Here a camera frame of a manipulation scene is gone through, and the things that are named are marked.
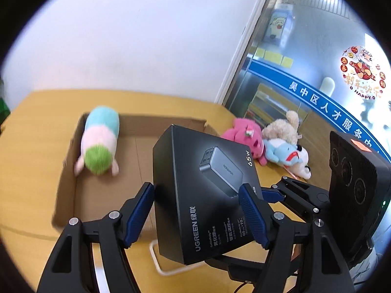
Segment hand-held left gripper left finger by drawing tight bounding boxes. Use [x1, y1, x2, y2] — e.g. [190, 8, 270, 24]
[37, 182, 155, 293]

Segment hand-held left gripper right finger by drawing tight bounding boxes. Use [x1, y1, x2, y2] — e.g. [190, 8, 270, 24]
[238, 183, 356, 293]

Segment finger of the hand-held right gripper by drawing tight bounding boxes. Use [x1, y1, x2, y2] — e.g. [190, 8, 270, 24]
[261, 176, 332, 220]
[204, 252, 269, 283]

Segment cardboard box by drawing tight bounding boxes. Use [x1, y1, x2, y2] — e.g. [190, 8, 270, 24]
[51, 112, 219, 241]

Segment black charger box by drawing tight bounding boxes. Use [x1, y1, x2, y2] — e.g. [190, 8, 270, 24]
[153, 125, 268, 265]

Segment person's right forearm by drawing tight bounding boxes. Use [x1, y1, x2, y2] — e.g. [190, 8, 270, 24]
[348, 247, 381, 293]

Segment white plush dog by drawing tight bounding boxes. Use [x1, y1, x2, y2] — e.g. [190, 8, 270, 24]
[284, 145, 312, 180]

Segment blue plush toy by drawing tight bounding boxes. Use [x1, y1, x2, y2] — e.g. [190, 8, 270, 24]
[263, 139, 301, 167]

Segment beige plush toy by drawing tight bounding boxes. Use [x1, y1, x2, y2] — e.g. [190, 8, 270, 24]
[262, 110, 301, 145]

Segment green pink teal plush toy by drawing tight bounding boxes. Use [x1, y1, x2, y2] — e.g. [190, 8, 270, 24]
[73, 106, 120, 178]

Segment blue window banner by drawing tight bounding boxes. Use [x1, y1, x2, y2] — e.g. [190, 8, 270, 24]
[249, 58, 391, 159]

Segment white rounded object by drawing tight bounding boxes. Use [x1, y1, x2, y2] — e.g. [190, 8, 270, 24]
[319, 77, 337, 98]

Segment round festive window sticker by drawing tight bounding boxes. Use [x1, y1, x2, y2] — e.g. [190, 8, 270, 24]
[340, 45, 386, 100]

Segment green table cover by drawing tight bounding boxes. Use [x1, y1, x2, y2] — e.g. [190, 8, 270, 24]
[0, 79, 10, 123]

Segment milk carton window sticker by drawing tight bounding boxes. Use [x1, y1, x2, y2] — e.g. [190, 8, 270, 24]
[263, 4, 295, 48]

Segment white cable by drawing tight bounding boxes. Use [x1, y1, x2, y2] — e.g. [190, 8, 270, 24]
[149, 240, 199, 277]

